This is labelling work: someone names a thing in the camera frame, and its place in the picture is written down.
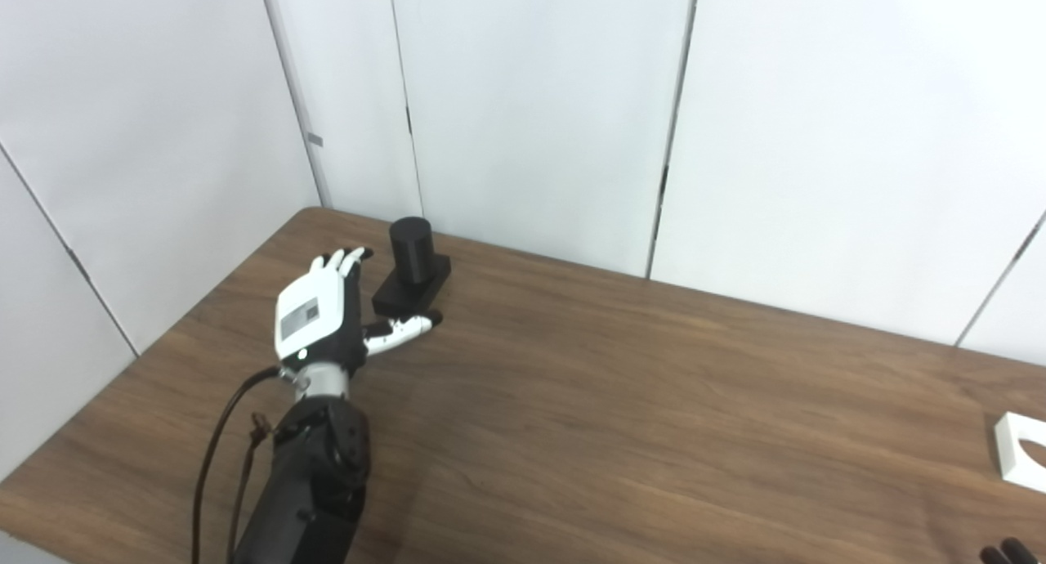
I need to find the thin brown wrist cable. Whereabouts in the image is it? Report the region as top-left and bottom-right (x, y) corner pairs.
(227, 412), (272, 558)

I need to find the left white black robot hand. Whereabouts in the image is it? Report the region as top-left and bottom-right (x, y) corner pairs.
(275, 248), (444, 370)

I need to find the white square piece with hole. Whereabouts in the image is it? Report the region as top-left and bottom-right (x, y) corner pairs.
(995, 412), (1046, 495)

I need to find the black peg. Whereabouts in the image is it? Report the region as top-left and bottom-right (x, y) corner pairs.
(372, 217), (452, 316)

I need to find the thick black wrist cable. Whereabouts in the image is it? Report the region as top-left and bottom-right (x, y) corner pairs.
(191, 366), (283, 564)

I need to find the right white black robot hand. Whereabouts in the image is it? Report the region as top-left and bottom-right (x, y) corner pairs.
(979, 538), (1040, 564)

